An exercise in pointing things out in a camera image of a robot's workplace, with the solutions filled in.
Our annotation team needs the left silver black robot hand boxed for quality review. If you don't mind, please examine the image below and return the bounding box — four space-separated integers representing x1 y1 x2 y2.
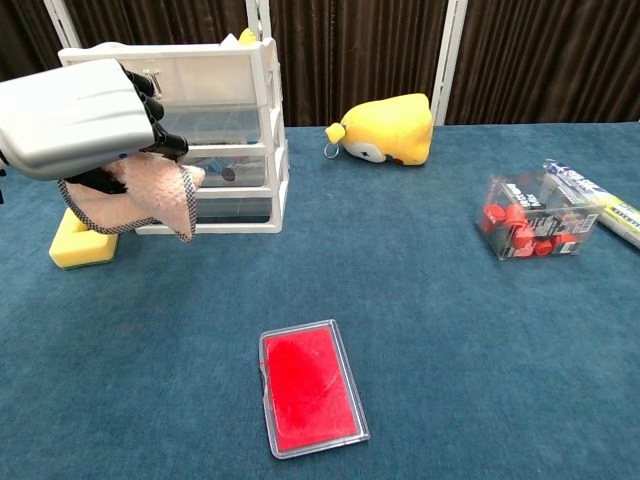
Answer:
0 58 190 196

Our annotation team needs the pink knitted cloth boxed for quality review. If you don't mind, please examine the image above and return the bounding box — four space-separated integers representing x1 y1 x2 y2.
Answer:
57 152 206 244

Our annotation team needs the white plastic drawer unit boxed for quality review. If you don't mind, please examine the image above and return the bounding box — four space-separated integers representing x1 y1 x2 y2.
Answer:
58 37 290 236

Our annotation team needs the clear box with red caps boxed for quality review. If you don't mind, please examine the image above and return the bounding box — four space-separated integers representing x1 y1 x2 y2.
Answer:
474 172 601 262

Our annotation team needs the yellow sponge with square hole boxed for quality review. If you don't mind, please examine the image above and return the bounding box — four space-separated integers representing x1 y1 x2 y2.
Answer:
48 207 121 270

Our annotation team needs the dark brown curtain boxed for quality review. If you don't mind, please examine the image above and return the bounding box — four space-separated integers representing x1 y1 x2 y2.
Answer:
0 0 640 149

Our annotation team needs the yellow plush toy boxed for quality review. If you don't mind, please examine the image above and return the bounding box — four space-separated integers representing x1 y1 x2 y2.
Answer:
324 93 435 167

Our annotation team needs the red ink pad clear case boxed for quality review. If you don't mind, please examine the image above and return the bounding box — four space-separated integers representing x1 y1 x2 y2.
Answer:
258 318 372 460

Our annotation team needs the plastic wrap roll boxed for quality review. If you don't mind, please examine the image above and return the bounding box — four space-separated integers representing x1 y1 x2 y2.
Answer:
542 158 640 250

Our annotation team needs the white frame post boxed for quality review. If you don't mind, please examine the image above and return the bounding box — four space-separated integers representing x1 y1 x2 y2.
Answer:
429 0 469 126
43 0 84 50
244 0 271 41

